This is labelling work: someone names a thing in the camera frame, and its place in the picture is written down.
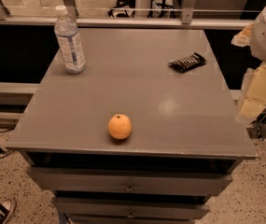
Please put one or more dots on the clear plastic water bottle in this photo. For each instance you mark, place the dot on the clear plastic water bottle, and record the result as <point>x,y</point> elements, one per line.
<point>69,41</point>

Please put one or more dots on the metal railing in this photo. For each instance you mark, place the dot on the metal railing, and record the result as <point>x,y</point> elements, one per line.
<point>184,14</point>

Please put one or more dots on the black snack bar wrapper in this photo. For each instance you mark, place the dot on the black snack bar wrapper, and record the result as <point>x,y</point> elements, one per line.
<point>186,64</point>

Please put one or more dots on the lower grey drawer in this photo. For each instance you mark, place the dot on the lower grey drawer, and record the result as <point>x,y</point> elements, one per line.
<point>129,209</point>

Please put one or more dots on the grey drawer cabinet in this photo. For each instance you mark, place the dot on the grey drawer cabinet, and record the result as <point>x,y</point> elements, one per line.
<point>182,122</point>

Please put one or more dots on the black canvas sneaker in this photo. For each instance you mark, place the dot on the black canvas sneaker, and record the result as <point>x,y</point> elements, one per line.
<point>7,209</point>

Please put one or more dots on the upper grey drawer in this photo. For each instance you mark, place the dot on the upper grey drawer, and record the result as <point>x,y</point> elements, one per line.
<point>131,182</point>

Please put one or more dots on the grey drawer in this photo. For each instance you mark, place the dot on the grey drawer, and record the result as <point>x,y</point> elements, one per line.
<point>131,182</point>
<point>129,209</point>

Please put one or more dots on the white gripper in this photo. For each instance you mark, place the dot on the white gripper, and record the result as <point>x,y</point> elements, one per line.
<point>254,36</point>

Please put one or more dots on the black office chair base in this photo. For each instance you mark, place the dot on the black office chair base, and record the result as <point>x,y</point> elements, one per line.
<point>123,3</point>

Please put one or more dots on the orange fruit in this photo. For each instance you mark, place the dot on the orange fruit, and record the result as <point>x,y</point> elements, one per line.
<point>120,127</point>

